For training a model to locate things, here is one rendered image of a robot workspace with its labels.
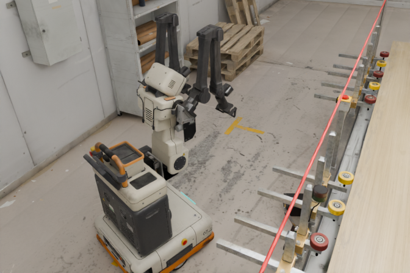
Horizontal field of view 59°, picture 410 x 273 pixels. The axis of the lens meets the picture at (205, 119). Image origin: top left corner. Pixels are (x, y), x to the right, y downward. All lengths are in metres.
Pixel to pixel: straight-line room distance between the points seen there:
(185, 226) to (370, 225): 1.26
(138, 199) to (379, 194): 1.30
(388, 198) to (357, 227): 0.29
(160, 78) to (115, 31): 1.91
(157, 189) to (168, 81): 0.64
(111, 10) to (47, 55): 0.91
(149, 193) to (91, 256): 0.98
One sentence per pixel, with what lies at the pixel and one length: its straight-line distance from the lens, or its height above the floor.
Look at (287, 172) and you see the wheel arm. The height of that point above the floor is 0.83.
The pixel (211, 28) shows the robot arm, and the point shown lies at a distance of 2.06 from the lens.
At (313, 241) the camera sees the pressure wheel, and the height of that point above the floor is 0.91.
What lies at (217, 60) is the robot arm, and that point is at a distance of 2.14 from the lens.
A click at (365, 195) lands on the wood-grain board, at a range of 2.08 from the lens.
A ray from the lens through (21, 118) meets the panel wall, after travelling 3.65.
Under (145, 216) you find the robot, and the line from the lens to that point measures 2.26.
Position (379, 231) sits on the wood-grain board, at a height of 0.90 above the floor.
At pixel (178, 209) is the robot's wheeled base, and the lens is 2.77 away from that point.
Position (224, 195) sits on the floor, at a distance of 3.25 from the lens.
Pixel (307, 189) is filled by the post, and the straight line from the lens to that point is 1.65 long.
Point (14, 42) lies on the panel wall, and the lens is 3.49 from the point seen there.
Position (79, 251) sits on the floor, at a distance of 3.06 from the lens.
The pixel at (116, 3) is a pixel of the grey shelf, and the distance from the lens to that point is 3.89.
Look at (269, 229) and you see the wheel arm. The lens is 1.85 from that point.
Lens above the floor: 2.24
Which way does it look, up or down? 32 degrees down
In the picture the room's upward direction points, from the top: 3 degrees counter-clockwise
